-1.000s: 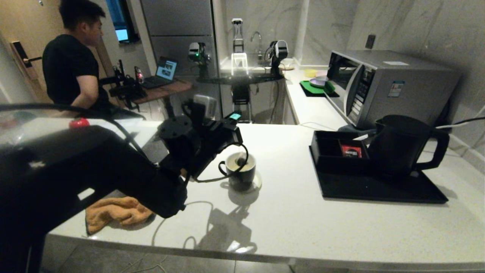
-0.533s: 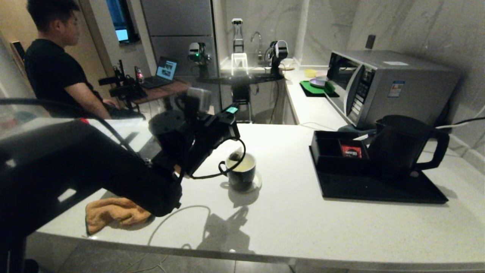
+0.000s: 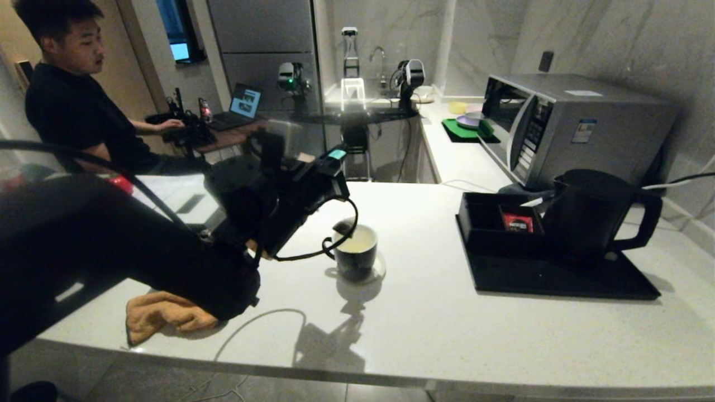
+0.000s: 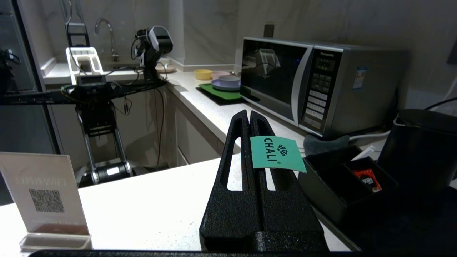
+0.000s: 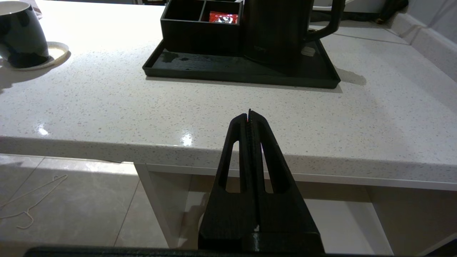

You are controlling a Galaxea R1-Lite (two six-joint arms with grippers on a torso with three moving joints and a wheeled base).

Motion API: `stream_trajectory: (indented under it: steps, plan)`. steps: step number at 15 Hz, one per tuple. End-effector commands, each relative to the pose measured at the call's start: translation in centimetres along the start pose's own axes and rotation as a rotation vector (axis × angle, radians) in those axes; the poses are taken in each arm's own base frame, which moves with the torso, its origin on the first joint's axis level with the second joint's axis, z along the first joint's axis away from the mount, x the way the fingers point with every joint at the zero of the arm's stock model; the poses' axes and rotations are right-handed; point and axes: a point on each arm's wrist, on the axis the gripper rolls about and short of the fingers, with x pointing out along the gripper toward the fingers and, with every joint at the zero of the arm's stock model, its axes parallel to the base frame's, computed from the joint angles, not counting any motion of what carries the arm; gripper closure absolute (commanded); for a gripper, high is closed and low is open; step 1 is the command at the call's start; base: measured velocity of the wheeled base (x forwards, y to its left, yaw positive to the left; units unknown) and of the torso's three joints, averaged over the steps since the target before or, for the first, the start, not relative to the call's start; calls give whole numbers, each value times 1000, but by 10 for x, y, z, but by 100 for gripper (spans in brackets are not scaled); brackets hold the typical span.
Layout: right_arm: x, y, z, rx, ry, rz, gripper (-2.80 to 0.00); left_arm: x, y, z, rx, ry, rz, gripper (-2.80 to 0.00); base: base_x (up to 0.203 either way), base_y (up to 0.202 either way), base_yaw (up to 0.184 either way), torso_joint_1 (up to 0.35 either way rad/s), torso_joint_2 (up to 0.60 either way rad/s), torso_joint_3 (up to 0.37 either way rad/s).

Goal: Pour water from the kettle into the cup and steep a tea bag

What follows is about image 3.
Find black power cable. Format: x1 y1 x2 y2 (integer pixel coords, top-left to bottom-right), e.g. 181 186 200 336
668 172 715 188

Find black table pedestal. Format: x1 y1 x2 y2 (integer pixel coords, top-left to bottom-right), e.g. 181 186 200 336
341 124 372 182

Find black round tabletop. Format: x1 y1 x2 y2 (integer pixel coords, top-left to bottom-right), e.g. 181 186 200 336
290 106 420 126

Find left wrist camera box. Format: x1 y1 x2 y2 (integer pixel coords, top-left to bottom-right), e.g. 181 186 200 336
260 120 307 165

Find black electric kettle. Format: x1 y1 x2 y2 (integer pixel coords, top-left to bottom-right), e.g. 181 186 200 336
541 169 664 263

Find black teleoperation rig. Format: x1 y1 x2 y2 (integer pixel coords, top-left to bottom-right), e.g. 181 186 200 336
146 88 217 149

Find black compartment organizer box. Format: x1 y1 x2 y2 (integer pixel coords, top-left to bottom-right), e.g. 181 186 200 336
458 193 551 257

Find black mug white inside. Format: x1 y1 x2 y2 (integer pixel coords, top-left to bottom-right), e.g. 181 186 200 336
322 224 379 281

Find silver microwave oven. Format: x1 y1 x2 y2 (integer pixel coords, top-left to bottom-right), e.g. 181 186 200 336
480 73 679 193

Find chrome faucet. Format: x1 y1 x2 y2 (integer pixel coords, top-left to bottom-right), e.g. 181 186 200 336
369 46 390 90

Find orange cloth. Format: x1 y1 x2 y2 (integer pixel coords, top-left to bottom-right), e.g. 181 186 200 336
126 290 220 347

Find man in black shirt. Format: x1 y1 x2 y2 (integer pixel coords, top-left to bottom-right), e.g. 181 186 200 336
12 0 213 176

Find black hanging cable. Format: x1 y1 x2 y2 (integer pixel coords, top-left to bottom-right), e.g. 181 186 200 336
397 116 415 182

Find grey refrigerator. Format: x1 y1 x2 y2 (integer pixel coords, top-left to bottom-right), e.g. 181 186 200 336
207 0 330 180

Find black device green light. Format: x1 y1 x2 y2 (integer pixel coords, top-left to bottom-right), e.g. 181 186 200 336
278 61 311 98

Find black tissue box white lid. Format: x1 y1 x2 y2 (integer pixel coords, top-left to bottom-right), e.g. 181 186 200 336
142 186 224 229

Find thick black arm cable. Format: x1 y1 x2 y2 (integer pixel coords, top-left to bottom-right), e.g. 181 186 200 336
0 140 190 229

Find blue lit monitor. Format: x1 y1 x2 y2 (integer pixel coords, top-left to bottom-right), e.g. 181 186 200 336
156 0 204 63

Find green mat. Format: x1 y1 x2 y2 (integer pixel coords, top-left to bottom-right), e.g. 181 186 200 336
441 117 499 145

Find white glowing frame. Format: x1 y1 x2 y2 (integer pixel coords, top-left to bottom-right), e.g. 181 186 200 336
341 77 366 111

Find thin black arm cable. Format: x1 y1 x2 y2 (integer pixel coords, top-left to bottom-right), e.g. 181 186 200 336
273 197 359 262

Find black serving tray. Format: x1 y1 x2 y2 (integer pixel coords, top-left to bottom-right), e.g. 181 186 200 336
455 215 662 301

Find white base cabinet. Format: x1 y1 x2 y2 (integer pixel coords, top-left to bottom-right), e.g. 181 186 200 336
416 120 443 185

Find red tea packet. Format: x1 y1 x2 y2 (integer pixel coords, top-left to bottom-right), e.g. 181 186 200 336
501 213 534 233

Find open laptop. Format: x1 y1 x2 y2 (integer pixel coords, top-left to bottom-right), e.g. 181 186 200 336
209 84 263 132

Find small wooden table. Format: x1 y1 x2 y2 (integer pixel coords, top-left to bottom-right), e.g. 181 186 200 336
193 116 285 162

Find thick white power cable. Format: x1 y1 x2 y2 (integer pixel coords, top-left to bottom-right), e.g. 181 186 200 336
637 179 693 193

